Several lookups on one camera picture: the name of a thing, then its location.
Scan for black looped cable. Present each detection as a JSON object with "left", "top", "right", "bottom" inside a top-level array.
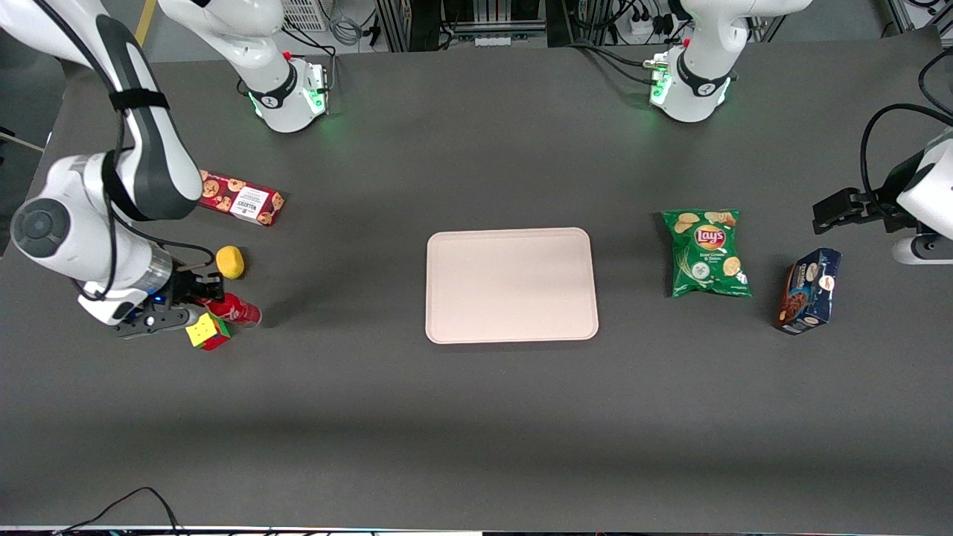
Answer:
[{"left": 860, "top": 103, "right": 953, "bottom": 209}]

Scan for red soda can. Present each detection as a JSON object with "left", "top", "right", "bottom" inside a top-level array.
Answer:
[{"left": 201, "top": 293, "right": 263, "bottom": 330}]

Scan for aluminium equipment rack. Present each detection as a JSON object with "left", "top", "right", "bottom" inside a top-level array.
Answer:
[{"left": 374, "top": 0, "right": 596, "bottom": 51}]

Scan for yellow lemon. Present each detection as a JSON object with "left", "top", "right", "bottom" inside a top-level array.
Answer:
[{"left": 215, "top": 245, "right": 246, "bottom": 281}]

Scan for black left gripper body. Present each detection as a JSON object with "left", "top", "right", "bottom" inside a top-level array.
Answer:
[{"left": 867, "top": 158, "right": 928, "bottom": 232}]

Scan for thin black floor cable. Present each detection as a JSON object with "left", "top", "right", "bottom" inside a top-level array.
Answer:
[{"left": 56, "top": 487, "right": 184, "bottom": 536}]

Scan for pale rectangular plastic tray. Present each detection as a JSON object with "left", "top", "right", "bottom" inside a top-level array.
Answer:
[{"left": 425, "top": 227, "right": 600, "bottom": 345}]

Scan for grey coiled cable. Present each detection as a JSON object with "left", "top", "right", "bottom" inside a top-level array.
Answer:
[{"left": 329, "top": 13, "right": 363, "bottom": 47}]

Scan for black cables at arm base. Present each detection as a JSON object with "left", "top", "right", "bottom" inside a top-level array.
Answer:
[{"left": 568, "top": 39, "right": 671, "bottom": 86}]

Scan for red walkers shortbread box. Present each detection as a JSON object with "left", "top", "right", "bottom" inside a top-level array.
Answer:
[{"left": 197, "top": 170, "right": 286, "bottom": 227}]

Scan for green lays chips bag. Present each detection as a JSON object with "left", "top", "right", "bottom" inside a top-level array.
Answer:
[{"left": 661, "top": 208, "right": 753, "bottom": 299}]

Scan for black cable at table edge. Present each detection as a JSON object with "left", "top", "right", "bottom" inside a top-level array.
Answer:
[{"left": 919, "top": 48, "right": 953, "bottom": 114}]

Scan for white power strip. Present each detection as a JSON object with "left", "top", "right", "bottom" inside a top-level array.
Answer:
[{"left": 628, "top": 9, "right": 672, "bottom": 39}]

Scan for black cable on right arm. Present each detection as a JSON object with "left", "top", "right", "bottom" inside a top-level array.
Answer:
[{"left": 30, "top": 0, "right": 218, "bottom": 299}]

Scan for rubiks cube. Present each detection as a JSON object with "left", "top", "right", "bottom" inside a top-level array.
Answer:
[{"left": 185, "top": 313, "right": 233, "bottom": 352}]

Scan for white wire basket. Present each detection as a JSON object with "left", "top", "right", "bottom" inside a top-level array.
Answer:
[{"left": 281, "top": 0, "right": 329, "bottom": 32}]

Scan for dark blue cookie box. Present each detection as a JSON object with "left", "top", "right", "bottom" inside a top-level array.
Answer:
[{"left": 774, "top": 248, "right": 843, "bottom": 336}]

